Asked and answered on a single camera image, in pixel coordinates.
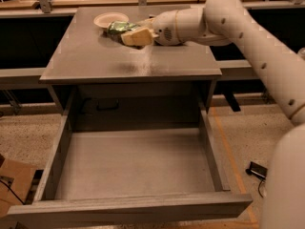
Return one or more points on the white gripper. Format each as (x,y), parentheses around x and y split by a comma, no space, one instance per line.
(164,27)

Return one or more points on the green soda can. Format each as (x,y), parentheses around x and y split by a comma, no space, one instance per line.
(117,28)

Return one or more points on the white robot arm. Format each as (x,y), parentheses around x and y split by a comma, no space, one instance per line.
(281,70)

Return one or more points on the grey drawer cabinet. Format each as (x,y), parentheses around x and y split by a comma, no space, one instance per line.
(120,87)

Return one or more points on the open grey top drawer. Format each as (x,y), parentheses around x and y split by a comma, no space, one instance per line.
(132,160)

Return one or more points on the white paper bowl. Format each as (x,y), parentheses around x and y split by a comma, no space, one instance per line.
(105,19)

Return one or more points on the grey long bench shelf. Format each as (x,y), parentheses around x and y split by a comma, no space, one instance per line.
(28,78)

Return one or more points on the black power adapter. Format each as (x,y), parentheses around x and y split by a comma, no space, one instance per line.
(256,170)

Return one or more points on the brown cardboard box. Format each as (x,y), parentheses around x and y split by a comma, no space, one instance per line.
(15,183)

